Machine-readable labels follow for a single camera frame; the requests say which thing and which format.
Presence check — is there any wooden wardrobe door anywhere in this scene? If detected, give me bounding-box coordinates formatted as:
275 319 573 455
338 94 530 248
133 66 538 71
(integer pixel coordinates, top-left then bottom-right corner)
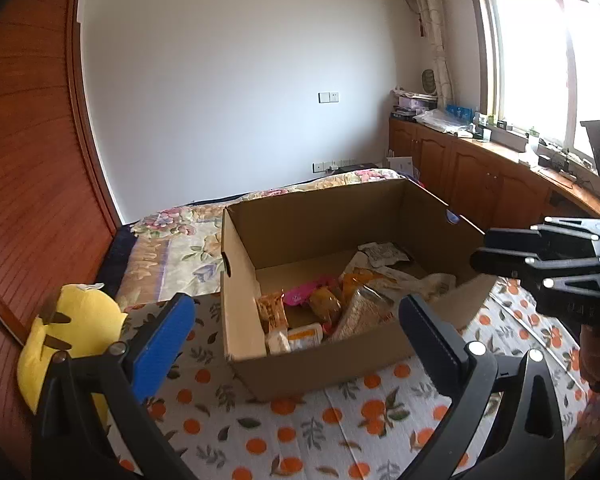
0 0 120 477

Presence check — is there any pink braised meat snack packet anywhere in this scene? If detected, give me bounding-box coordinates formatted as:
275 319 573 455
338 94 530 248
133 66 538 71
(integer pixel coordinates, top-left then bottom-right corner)
283 276 343 326

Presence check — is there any yellow plush toy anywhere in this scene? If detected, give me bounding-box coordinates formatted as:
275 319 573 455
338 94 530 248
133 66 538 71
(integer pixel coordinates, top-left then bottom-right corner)
16 283 126 412

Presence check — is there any floral quilt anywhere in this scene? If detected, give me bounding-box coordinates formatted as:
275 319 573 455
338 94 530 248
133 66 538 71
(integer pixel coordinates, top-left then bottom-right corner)
114 167 406 311

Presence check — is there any orange chicken feet snack packet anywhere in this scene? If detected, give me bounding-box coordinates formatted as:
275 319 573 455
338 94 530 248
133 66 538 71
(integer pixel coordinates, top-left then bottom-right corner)
338 268 396 307

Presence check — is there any wooden low cabinet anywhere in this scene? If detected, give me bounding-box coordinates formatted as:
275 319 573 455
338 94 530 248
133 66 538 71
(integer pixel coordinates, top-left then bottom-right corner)
389 118 600 230

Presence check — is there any right hand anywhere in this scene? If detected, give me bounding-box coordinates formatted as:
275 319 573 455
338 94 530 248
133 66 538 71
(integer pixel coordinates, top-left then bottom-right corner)
579 325 600 386

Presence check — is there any white blue snack packet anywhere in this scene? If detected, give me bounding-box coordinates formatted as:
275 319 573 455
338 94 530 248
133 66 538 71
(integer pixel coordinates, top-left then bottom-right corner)
358 243 411 269

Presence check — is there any patterned curtain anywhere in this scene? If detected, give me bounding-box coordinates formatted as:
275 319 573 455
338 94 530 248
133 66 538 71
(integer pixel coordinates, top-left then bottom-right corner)
416 0 453 108

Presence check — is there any white wall switch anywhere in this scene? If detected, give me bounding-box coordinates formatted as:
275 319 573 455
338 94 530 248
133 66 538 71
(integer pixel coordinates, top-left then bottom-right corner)
318 92 339 104

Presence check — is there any orange print white blanket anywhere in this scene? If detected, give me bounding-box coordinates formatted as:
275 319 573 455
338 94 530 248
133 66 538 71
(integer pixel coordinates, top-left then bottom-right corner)
145 280 592 479

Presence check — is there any brown cardboard box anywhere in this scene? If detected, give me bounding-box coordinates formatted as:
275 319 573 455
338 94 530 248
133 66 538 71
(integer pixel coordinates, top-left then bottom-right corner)
221 179 495 402

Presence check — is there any brown grain snack packet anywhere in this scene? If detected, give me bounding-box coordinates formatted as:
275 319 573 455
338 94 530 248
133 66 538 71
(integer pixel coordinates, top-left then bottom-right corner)
329 285 394 341

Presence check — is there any white wall socket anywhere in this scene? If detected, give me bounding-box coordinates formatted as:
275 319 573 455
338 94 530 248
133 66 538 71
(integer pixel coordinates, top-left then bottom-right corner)
312 162 339 174

